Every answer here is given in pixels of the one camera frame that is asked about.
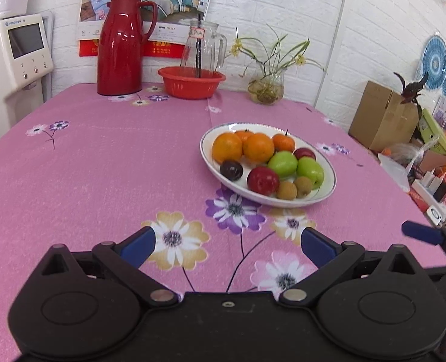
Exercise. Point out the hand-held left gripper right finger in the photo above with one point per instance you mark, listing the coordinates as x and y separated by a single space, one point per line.
317 247

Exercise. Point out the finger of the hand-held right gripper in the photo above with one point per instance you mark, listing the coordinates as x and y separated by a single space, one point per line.
421 232

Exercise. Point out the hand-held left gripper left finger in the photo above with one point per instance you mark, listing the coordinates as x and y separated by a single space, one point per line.
139 247

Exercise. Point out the white plate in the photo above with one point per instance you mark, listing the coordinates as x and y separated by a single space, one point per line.
323 196

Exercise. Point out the kiwi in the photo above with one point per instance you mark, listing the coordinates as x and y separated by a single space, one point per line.
304 185

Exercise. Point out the brown longan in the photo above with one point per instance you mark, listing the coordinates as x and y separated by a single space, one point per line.
286 190

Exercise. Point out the green apple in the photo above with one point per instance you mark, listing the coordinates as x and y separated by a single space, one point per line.
310 170

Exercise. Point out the bright red plum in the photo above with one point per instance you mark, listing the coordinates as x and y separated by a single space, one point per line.
262 181

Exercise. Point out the green mango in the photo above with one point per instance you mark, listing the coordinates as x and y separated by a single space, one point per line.
282 163

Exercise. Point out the dark red plum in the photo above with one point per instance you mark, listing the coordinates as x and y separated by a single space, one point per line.
305 153

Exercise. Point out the tangerine with stem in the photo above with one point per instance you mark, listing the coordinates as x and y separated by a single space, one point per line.
283 142
244 135

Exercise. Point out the orange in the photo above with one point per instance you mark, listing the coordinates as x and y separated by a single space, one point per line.
258 148
226 147

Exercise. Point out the dark purple plum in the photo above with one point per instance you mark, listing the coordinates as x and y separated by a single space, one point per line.
231 170

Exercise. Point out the white round-button device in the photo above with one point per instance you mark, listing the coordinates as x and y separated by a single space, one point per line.
438 215

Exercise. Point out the white power strip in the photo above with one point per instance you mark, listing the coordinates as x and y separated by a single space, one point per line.
426 190

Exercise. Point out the pink floral tablecloth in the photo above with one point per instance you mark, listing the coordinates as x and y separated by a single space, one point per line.
94 181

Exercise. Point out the clear plastic bag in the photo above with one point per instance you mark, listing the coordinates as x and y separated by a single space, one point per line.
404 151

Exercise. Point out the cardboard box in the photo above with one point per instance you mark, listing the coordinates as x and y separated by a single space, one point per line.
377 117

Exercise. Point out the purple leaf plant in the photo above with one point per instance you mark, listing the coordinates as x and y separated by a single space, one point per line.
409 90

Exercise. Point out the glass vase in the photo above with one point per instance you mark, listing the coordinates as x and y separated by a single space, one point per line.
266 90

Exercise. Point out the red plastic basin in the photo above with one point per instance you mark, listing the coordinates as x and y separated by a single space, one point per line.
190 85

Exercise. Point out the red thermos jug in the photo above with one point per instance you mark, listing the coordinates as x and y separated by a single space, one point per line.
119 52

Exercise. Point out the green plant with yellow flowers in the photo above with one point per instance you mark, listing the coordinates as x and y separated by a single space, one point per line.
272 56

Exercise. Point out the black stirring stick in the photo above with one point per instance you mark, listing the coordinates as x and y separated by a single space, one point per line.
198 45

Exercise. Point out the glass pitcher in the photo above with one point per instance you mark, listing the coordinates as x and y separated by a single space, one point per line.
211 45

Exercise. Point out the white water dispenser with screen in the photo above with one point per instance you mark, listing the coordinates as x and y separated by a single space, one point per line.
15 68

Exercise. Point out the large blue patterned wall disc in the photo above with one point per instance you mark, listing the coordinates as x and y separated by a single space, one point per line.
435 62

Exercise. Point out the white wall pipe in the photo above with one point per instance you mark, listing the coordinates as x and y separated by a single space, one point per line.
334 37

